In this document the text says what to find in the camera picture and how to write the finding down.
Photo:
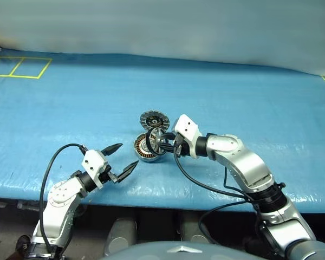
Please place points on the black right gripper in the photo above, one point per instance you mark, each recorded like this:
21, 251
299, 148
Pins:
182, 147

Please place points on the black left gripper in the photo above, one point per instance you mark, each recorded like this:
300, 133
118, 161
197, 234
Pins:
109, 177

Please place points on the dark round motor rotor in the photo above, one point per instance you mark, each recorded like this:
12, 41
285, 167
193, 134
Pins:
154, 120

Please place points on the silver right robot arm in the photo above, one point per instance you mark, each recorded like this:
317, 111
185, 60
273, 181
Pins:
246, 162

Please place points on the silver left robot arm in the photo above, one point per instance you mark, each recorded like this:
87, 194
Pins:
59, 200

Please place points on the motor stator with copper windings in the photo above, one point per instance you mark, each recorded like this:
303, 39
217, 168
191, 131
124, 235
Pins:
141, 147

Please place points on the blue plastic table cover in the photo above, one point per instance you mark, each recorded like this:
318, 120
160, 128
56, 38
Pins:
70, 108

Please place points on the grey rounded shape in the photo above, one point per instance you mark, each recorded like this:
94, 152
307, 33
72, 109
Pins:
122, 235
197, 230

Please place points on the grey robot torso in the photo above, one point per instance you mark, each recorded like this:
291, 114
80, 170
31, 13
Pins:
178, 252

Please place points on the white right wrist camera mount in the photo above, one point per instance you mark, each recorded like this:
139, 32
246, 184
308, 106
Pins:
189, 130

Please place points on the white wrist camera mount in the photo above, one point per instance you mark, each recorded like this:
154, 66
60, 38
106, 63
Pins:
189, 130
93, 162

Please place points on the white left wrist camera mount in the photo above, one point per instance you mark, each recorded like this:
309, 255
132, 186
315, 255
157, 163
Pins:
93, 162

